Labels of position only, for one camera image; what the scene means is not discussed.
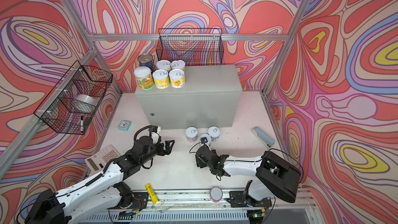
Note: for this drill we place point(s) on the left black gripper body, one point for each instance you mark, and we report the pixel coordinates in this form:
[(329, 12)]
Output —
[(158, 150)]

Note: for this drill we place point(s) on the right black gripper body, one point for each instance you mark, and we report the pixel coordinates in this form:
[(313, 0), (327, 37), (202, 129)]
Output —
[(201, 164)]

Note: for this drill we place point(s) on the yellow label can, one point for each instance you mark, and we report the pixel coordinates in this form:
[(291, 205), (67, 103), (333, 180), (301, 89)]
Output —
[(161, 78), (177, 78)]

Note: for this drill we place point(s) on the green yellow peach can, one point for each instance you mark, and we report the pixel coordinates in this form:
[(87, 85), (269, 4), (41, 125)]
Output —
[(144, 78)]

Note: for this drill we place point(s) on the pink label can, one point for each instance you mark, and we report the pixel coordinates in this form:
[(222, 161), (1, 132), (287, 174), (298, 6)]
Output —
[(164, 64)]

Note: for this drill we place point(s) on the green label can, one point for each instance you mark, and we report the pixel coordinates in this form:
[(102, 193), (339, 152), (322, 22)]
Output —
[(179, 64)]

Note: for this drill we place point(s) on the dark blue tin can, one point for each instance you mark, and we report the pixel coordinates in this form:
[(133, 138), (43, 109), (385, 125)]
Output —
[(146, 60)]

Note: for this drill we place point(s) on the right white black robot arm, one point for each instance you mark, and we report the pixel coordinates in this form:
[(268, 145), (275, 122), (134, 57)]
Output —
[(271, 176)]

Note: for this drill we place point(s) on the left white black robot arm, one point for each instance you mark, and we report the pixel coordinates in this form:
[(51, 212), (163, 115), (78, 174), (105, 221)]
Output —
[(103, 190)]

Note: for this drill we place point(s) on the center white lid can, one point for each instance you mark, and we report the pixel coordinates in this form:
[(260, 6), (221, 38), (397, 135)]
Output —
[(208, 137)]

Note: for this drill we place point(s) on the white lid can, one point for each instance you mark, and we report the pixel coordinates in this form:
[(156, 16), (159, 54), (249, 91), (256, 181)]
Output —
[(208, 137), (214, 132)]

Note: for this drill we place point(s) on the back left pink can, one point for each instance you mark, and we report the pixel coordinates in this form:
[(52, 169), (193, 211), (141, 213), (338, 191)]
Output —
[(191, 134)]

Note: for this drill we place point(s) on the back right white lid can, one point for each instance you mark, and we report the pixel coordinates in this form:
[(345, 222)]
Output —
[(214, 132)]

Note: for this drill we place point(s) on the pink tape roll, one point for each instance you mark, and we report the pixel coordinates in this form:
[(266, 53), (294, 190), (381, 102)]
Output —
[(216, 194)]

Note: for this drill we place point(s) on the yellow glue tube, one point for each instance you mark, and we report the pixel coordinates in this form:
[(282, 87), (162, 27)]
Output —
[(152, 194)]

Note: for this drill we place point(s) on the grey metal cabinet box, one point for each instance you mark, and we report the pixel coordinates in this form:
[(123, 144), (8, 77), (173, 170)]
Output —
[(210, 97)]

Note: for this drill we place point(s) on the pink calculator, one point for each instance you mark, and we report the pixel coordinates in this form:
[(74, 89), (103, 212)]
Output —
[(99, 160)]

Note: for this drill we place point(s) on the grey stapler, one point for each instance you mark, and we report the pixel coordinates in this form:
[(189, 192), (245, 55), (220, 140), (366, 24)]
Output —
[(263, 137)]

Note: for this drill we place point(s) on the black marker pen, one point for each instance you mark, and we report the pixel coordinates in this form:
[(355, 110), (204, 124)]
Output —
[(82, 129)]

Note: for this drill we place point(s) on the silver tape roll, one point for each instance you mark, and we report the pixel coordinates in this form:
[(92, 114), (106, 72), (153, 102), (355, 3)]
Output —
[(84, 104)]

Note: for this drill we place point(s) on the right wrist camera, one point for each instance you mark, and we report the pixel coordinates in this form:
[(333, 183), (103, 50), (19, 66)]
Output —
[(204, 140)]

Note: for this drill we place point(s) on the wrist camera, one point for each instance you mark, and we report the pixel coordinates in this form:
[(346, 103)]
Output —
[(204, 140), (155, 129)]

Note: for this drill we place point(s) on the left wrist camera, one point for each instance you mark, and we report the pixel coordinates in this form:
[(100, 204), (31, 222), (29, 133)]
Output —
[(155, 129)]

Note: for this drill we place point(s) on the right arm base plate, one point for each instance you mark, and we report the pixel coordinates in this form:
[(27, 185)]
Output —
[(242, 199)]

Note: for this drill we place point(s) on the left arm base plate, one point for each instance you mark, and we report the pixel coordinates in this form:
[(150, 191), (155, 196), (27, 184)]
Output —
[(137, 201)]

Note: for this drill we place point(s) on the left black wire basket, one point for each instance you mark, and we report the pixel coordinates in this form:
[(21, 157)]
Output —
[(58, 114)]

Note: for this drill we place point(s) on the black wire basket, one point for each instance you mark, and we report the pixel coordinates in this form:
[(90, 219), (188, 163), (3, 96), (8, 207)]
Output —
[(58, 114), (194, 46)]

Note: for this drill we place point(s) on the back black wire basket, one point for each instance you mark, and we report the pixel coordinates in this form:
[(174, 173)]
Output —
[(194, 46)]

